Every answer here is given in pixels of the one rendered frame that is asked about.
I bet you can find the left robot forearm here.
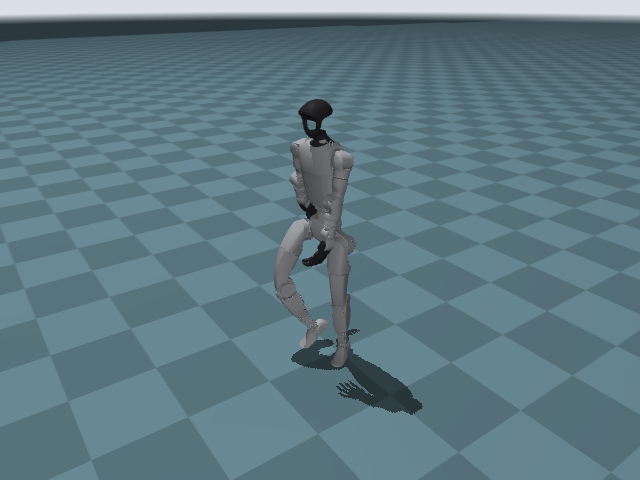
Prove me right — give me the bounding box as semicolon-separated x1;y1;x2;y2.
320;198;342;251

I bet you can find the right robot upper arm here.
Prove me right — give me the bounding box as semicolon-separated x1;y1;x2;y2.
290;138;306;188

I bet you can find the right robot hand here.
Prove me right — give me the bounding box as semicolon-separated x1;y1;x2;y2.
299;203;317;219

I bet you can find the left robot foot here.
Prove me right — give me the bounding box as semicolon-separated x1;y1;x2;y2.
331;341;351;367

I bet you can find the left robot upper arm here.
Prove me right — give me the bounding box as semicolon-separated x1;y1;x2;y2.
323;149;354;211

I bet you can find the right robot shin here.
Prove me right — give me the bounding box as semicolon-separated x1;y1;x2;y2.
273;290;317;332

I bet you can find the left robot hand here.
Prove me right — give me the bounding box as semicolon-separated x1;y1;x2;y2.
302;241;331;266

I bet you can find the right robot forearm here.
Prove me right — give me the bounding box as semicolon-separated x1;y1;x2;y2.
291;172;311;208

